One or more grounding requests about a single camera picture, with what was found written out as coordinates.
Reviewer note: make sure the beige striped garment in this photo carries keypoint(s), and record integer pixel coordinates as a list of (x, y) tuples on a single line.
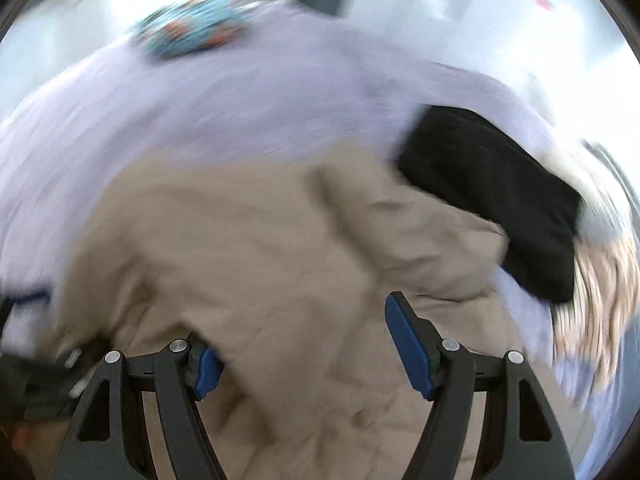
[(606, 299)]

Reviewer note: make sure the black knit garment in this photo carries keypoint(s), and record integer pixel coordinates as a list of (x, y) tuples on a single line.
[(466, 161)]

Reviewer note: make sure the lavender bed sheet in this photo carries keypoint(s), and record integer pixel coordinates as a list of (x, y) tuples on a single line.
[(225, 100)]

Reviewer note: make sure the blue monkey print pillow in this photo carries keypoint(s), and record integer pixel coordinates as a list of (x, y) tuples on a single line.
[(195, 25)]

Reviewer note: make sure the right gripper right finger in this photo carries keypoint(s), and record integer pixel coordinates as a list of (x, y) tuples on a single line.
[(520, 438)]

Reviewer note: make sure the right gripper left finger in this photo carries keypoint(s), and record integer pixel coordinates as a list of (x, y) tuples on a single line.
[(108, 437)]

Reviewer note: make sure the beige puffer jacket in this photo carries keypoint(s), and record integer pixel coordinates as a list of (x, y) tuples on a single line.
[(365, 419)]

